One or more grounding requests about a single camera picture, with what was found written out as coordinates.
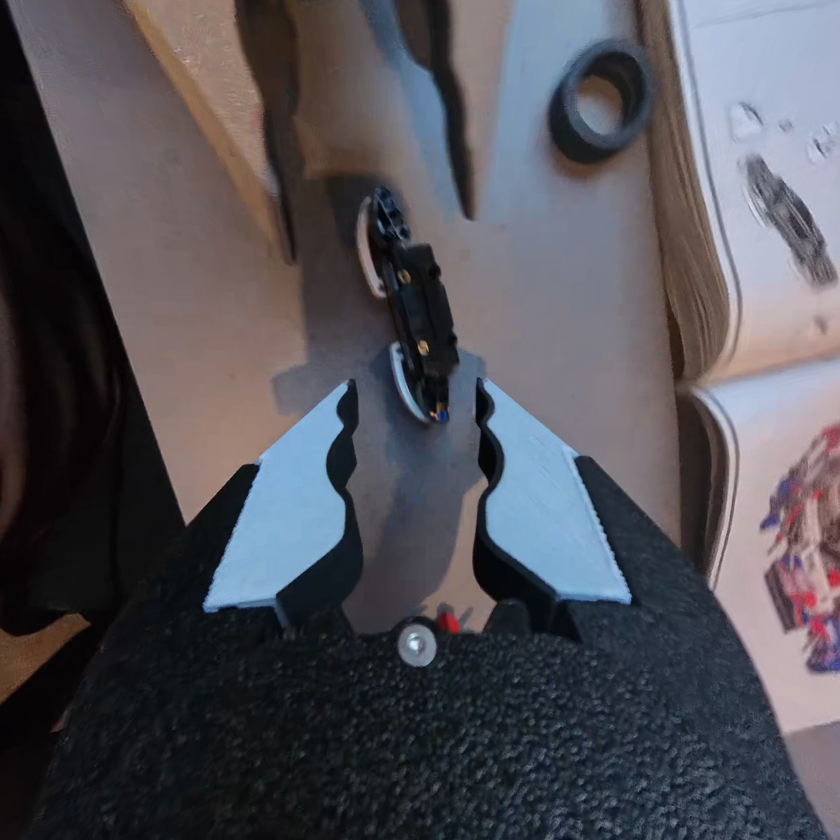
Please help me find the person's brown shirt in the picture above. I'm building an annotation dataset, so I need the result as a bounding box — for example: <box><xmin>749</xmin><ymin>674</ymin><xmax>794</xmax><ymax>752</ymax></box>
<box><xmin>0</xmin><ymin>197</ymin><xmax>132</xmax><ymax>592</ymax></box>

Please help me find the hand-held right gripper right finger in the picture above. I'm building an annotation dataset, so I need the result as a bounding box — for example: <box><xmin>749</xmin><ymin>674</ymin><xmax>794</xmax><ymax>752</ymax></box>
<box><xmin>472</xmin><ymin>378</ymin><xmax>634</xmax><ymax>643</ymax></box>

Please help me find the grey desk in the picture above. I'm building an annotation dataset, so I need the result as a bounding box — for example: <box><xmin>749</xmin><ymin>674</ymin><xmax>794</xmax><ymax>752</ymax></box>
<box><xmin>7</xmin><ymin>0</ymin><xmax>840</xmax><ymax>815</ymax></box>

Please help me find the open instruction booklet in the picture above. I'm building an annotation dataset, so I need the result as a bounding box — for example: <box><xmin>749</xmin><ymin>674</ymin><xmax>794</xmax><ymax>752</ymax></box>
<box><xmin>640</xmin><ymin>0</ymin><xmax>840</xmax><ymax>736</ymax></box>

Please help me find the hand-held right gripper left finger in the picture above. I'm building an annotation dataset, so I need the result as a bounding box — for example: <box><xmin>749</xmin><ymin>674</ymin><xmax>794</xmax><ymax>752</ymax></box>
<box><xmin>203</xmin><ymin>378</ymin><xmax>364</xmax><ymax>632</ymax></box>

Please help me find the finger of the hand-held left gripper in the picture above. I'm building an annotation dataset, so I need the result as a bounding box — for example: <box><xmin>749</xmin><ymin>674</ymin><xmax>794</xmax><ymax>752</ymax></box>
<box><xmin>123</xmin><ymin>0</ymin><xmax>306</xmax><ymax>265</ymax></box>
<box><xmin>399</xmin><ymin>0</ymin><xmax>521</xmax><ymax>222</ymax></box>

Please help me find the white curved toy panel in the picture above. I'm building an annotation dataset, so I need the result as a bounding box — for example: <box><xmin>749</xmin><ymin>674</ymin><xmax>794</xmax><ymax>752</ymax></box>
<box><xmin>389</xmin><ymin>341</ymin><xmax>450</xmax><ymax>426</ymax></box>
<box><xmin>357</xmin><ymin>197</ymin><xmax>389</xmax><ymax>299</ymax></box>

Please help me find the black toy tire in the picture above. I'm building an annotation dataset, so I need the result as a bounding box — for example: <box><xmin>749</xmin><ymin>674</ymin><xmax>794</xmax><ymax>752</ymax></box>
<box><xmin>548</xmin><ymin>38</ymin><xmax>657</xmax><ymax>165</ymax></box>

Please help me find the black patterned toy beam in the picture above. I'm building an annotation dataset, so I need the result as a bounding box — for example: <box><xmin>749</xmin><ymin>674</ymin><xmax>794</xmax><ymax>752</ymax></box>
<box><xmin>367</xmin><ymin>187</ymin><xmax>460</xmax><ymax>421</ymax></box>

